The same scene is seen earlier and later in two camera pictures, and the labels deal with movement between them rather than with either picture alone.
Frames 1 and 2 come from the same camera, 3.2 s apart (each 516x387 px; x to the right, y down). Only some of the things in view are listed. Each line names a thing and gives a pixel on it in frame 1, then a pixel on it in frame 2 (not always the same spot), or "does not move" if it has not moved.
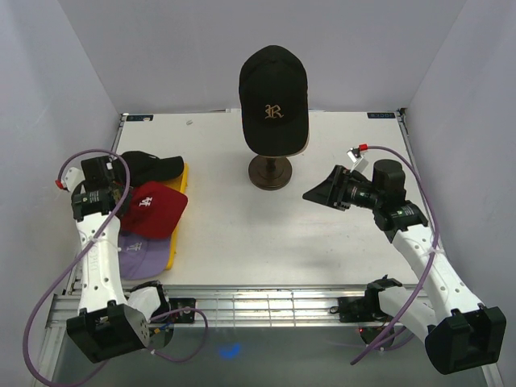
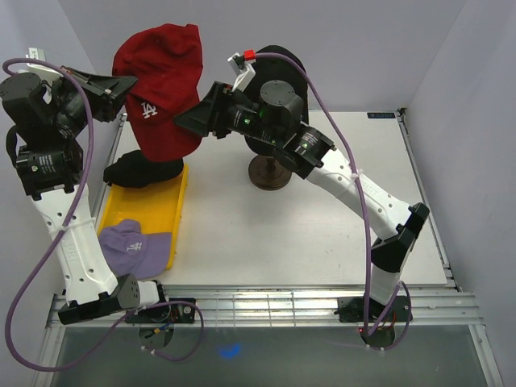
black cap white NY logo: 144,167 does not move
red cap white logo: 152,210 → 168,63
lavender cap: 142,258 does not move
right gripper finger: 323,193 → 198,118
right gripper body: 349,193 → 232,114
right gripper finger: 338,176 → 214,93
